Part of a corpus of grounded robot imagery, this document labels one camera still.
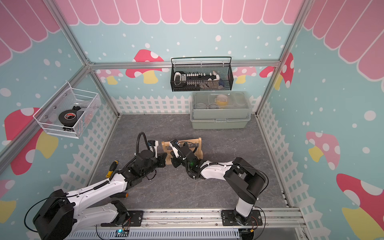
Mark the white wire basket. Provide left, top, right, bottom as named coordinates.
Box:
left=33, top=83, right=102, bottom=139

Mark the yellow item in box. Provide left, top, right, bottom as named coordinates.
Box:
left=215, top=95, right=229, bottom=106

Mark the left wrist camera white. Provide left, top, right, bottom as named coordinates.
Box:
left=148, top=140, right=159, bottom=158

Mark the black wire mesh basket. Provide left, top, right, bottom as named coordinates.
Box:
left=170, top=57, right=234, bottom=92

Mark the black tape roll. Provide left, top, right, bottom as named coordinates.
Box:
left=59, top=110, right=78, bottom=128

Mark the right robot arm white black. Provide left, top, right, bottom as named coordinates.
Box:
left=170, top=139, right=269, bottom=226

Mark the white black device in basket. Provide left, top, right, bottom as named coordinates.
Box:
left=171, top=72, right=221, bottom=89

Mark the green circuit board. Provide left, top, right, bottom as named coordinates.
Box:
left=115, top=229, right=130, bottom=238

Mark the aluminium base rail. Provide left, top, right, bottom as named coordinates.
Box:
left=67, top=208, right=311, bottom=240

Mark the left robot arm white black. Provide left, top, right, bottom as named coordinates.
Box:
left=24, top=132, right=167, bottom=240

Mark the green plastic storage box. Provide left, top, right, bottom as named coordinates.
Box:
left=190, top=91, right=253, bottom=130

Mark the wooden jewelry display stand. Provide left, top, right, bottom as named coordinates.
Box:
left=162, top=138, right=204, bottom=165

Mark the yellow black screwdriver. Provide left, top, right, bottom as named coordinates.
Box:
left=106, top=161, right=119, bottom=179

